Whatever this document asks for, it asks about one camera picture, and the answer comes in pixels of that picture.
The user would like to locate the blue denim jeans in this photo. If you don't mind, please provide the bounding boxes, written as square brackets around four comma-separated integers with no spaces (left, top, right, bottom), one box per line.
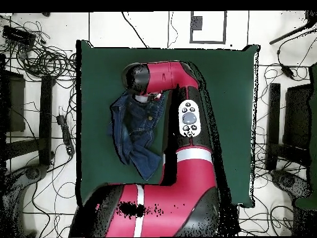
[106,92,166,181]

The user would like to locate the dark flat panel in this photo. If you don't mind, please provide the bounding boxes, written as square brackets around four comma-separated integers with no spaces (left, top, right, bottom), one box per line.
[282,83,313,149]
[0,69,26,133]

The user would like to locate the dark green table cloth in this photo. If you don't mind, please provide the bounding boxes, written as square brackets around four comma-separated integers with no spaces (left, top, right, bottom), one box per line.
[75,39,261,209]

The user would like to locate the black power strip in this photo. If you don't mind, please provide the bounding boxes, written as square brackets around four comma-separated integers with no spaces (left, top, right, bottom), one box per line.
[56,114,76,156]

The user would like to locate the black wheeled chair base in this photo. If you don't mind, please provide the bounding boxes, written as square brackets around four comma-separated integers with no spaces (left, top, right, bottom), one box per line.
[0,163,49,237]
[269,169,313,199]

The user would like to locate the black power adapter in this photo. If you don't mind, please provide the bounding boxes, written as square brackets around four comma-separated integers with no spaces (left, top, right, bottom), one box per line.
[280,64,295,79]

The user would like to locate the black tripod pole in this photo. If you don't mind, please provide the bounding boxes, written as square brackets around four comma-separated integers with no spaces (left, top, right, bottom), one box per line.
[269,11,317,45]

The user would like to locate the black electronics box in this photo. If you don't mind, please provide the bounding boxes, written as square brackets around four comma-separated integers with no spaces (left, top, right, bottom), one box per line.
[1,25,37,46]

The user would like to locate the black floor cable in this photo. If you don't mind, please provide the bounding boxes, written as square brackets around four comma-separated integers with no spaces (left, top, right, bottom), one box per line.
[121,11,150,48]

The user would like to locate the black stand base frame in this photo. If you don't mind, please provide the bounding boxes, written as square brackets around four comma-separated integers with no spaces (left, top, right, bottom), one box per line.
[266,82,311,172]
[3,74,56,167]

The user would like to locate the grey square floor frame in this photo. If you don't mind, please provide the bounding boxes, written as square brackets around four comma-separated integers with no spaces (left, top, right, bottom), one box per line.
[189,11,227,45]

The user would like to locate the black cable tangle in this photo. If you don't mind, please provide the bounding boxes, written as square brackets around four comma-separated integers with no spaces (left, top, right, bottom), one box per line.
[0,19,77,82]

